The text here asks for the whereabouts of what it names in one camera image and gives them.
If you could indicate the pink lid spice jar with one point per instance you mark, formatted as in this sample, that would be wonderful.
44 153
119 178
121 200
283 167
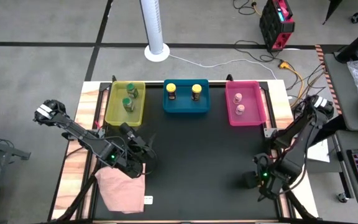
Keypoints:
237 98
240 109

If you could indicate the white tower fan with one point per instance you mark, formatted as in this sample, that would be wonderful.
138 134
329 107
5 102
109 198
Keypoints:
152 28

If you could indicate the black diagonal strut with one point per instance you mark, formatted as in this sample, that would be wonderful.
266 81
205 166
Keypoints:
76 199
297 205

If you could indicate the black table mat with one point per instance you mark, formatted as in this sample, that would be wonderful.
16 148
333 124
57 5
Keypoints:
197 155

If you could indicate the red tag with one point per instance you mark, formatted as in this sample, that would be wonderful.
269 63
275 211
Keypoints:
97 124

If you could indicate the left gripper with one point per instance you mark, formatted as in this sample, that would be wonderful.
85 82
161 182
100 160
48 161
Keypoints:
134 155

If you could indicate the yellow plastic bin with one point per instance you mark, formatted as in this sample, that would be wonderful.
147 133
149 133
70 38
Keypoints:
117 115

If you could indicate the orange black hazard tape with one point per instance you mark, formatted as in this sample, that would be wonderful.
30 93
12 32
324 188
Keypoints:
325 71

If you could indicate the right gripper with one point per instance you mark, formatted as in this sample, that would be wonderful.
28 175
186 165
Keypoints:
267 182

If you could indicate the yellow lid spice jar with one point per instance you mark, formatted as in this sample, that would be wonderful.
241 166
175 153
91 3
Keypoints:
171 90
196 90

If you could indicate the blue plastic bin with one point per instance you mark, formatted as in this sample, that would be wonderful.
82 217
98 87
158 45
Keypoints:
182 105

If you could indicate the black clamp knob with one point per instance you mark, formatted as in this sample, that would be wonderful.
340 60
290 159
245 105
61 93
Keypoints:
229 77
114 78

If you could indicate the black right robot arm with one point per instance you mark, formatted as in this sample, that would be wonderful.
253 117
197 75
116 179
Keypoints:
300 133

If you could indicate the black frame rail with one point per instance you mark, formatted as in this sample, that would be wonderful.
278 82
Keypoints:
281 208
87 186

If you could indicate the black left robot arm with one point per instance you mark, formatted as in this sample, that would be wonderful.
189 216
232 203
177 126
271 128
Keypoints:
79 135

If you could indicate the metal bracket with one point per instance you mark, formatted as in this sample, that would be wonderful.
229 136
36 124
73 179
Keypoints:
268 133

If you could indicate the pink cloth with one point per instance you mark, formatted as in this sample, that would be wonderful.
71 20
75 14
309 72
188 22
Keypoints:
120 193

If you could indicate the pink plastic bin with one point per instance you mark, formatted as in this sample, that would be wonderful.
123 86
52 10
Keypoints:
255 105

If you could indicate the green lid spice jar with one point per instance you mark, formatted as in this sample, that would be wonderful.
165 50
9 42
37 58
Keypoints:
128 103
132 90

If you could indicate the red and black crate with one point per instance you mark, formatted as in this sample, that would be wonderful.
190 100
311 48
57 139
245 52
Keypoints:
273 25

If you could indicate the caster wheel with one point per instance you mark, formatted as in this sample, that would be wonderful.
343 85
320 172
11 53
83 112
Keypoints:
357 17
342 197

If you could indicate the small white tag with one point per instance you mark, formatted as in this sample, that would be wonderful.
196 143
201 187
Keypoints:
148 200

